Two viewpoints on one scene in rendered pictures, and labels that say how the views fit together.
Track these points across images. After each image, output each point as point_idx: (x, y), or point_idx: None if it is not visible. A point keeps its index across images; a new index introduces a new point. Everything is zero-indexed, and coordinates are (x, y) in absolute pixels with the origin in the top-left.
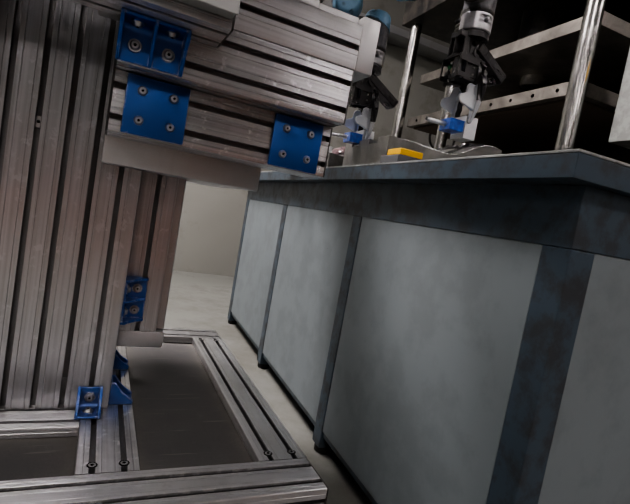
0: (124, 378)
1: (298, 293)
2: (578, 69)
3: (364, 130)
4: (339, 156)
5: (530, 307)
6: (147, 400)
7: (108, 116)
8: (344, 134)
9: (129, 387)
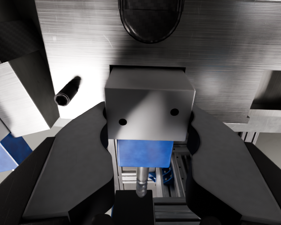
0: (175, 142)
1: None
2: None
3: (185, 137)
4: (31, 93)
5: None
6: (188, 133)
7: None
8: (146, 168)
9: (184, 141)
